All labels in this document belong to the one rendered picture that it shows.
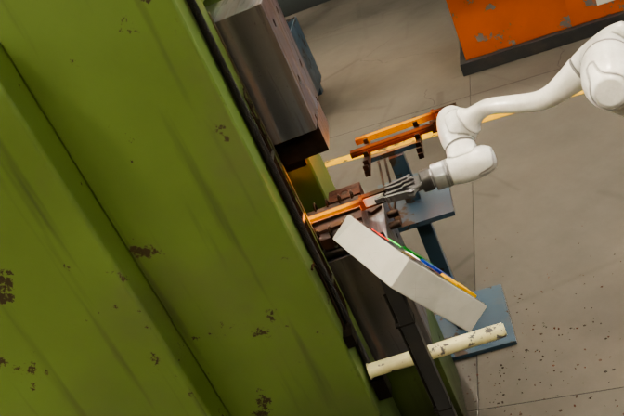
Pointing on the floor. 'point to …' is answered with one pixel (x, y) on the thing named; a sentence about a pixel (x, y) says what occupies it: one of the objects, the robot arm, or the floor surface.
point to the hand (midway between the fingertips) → (374, 198)
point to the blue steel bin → (305, 53)
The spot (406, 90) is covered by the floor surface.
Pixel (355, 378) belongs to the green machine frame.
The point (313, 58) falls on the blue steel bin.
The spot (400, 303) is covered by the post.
